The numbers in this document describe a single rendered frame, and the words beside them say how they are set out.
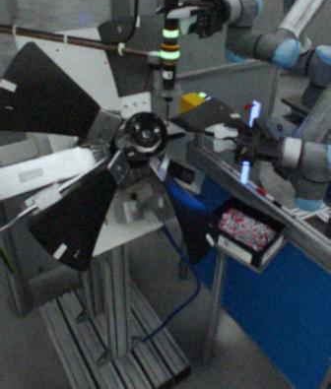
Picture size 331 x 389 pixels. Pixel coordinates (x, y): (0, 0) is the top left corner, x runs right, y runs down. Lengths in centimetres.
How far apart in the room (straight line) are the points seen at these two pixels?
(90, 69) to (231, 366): 141
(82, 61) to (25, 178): 44
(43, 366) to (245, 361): 88
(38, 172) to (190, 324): 125
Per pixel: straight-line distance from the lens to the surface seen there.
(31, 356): 203
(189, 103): 150
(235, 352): 200
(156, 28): 111
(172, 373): 185
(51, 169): 105
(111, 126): 99
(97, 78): 127
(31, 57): 95
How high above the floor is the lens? 170
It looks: 31 degrees down
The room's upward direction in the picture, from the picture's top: 3 degrees clockwise
